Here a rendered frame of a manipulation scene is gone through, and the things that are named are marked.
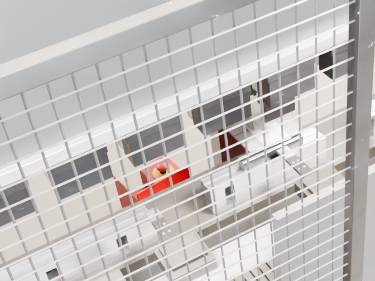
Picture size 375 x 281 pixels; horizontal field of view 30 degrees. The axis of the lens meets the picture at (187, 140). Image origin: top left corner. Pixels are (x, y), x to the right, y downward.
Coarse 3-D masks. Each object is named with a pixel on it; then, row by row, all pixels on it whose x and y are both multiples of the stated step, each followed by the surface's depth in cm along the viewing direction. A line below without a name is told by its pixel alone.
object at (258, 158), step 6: (294, 138) 201; (276, 144) 201; (288, 144) 201; (294, 144) 202; (270, 150) 199; (276, 150) 200; (252, 156) 199; (258, 156) 198; (264, 156) 198; (270, 156) 200; (276, 156) 201; (240, 162) 198; (246, 162) 196; (252, 162) 198; (258, 162) 199; (246, 168) 198
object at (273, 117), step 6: (264, 102) 188; (282, 102) 191; (288, 102) 192; (294, 102) 193; (264, 108) 189; (270, 108) 190; (282, 108) 192; (288, 108) 193; (294, 108) 194; (270, 114) 191; (276, 114) 192; (282, 114) 194; (288, 114) 196; (270, 120) 192; (276, 120) 195
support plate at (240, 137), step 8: (256, 96) 219; (256, 104) 216; (256, 112) 213; (280, 120) 208; (240, 128) 208; (288, 128) 205; (296, 128) 205; (240, 136) 205; (248, 136) 205; (248, 144) 202; (256, 144) 201; (248, 152) 201
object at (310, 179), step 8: (280, 152) 197; (288, 160) 194; (296, 160) 194; (296, 168) 191; (304, 168) 191; (328, 168) 185; (304, 176) 188; (312, 176) 184; (320, 176) 183; (328, 176) 183; (336, 176) 183; (296, 184) 184; (304, 184) 182; (320, 184) 181; (328, 184) 181; (304, 192) 181; (312, 192) 180
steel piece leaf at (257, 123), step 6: (258, 114) 209; (252, 120) 209; (258, 120) 209; (246, 126) 208; (258, 126) 207; (270, 126) 207; (252, 132) 206; (258, 132) 205; (270, 132) 204; (276, 132) 204; (258, 138) 203; (270, 138) 202
